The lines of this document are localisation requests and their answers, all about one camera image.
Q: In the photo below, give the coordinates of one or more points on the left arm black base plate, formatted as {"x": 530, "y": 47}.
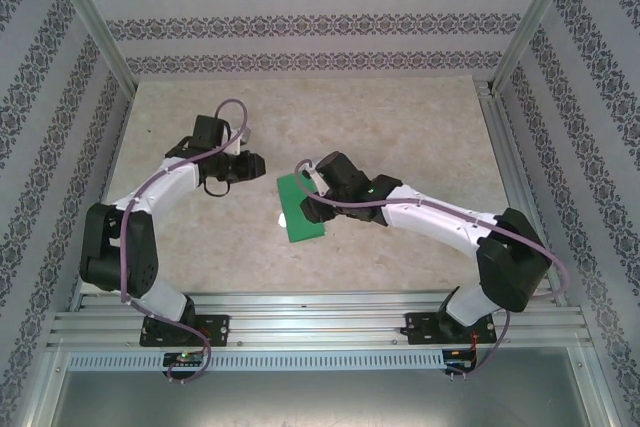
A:
{"x": 215, "y": 329}

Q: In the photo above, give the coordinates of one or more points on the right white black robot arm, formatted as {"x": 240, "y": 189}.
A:
{"x": 440, "y": 217}

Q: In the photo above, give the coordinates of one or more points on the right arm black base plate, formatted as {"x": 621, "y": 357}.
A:
{"x": 420, "y": 327}

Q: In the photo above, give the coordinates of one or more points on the green square paper sheet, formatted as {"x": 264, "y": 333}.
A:
{"x": 295, "y": 212}

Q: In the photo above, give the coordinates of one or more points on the grey metal panel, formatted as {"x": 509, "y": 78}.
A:
{"x": 320, "y": 402}

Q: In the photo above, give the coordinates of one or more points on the aluminium side rail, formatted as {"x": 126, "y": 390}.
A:
{"x": 500, "y": 122}

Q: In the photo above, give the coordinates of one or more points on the aluminium mounting rail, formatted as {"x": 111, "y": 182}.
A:
{"x": 310, "y": 319}

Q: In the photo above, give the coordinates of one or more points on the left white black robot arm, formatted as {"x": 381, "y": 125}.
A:
{"x": 165, "y": 187}

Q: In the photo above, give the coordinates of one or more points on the aluminium frame post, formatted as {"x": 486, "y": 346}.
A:
{"x": 535, "y": 17}
{"x": 90, "y": 17}

